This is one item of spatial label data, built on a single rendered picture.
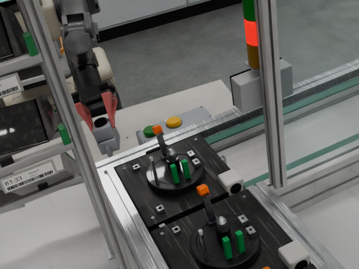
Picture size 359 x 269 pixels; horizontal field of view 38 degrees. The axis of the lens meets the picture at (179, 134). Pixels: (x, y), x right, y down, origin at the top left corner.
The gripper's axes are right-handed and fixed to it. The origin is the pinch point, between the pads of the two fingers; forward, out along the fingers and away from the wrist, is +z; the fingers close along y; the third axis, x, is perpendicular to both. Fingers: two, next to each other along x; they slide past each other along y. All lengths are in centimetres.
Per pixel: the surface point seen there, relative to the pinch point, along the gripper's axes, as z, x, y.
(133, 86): -88, 224, -18
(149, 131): -2.0, 24.4, 7.0
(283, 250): 37.5, -8.1, 28.1
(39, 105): 2.5, -32.5, -2.3
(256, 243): 34.8, -6.6, 23.7
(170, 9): -159, 278, 24
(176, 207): 22.0, 4.4, 9.6
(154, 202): 19.1, 6.0, 5.1
